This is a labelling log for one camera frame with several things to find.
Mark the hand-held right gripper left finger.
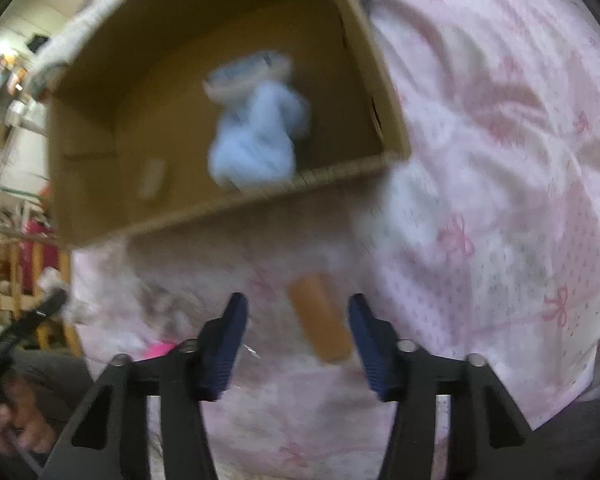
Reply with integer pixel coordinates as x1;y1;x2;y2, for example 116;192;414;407
40;292;251;480

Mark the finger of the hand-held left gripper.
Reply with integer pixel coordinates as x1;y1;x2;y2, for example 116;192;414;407
30;290;70;328

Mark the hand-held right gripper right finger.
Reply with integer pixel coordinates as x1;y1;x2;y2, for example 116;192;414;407
348;294;533;480

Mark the pink plush toy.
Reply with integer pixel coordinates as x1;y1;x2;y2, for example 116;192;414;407
142;340;178;361

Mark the tan cylindrical roll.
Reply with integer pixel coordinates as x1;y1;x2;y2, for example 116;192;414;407
287;272;353;365

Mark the cardboard box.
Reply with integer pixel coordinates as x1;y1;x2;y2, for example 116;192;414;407
45;0;412;251

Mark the light blue plush toy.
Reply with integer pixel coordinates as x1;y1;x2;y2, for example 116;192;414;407
202;50;313;193

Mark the person's left hand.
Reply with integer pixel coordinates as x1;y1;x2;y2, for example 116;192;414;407
0;375;56;466

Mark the yellow wooden rack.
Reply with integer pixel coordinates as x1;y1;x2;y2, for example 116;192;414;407
0;230;81;356

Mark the person's grey clothing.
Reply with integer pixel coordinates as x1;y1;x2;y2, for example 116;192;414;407
10;350;98;431

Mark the white duvet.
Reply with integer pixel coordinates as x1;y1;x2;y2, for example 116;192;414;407
30;0;116;81

